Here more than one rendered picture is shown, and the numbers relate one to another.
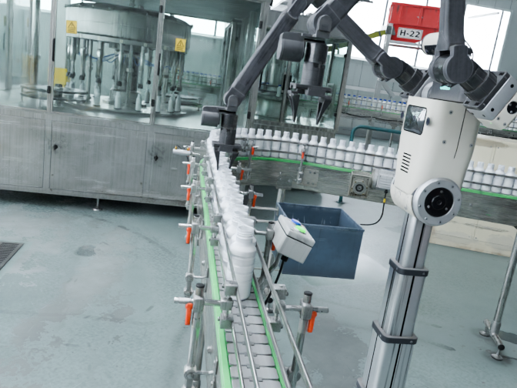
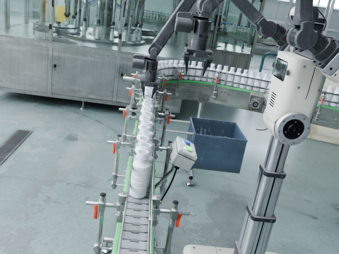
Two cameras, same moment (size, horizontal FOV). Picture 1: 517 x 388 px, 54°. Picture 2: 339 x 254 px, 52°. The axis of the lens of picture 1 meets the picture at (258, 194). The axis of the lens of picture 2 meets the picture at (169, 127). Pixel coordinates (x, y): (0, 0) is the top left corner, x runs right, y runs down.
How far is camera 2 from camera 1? 0.20 m
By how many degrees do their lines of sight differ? 8
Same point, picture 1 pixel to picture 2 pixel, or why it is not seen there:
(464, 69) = (310, 40)
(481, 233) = not seen: outside the picture
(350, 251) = (237, 154)
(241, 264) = (139, 176)
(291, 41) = (183, 19)
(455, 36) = (304, 15)
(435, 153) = (292, 95)
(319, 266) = (215, 164)
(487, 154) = not seen: outside the picture
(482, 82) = (324, 49)
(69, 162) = (64, 76)
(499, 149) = not seen: outside the picture
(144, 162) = (113, 77)
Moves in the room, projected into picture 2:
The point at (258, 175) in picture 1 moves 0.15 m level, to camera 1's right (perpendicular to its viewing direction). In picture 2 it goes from (185, 93) to (201, 96)
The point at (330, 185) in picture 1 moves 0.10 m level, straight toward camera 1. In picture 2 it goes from (235, 102) to (234, 104)
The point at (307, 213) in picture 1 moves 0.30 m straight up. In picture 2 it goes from (211, 125) to (220, 81)
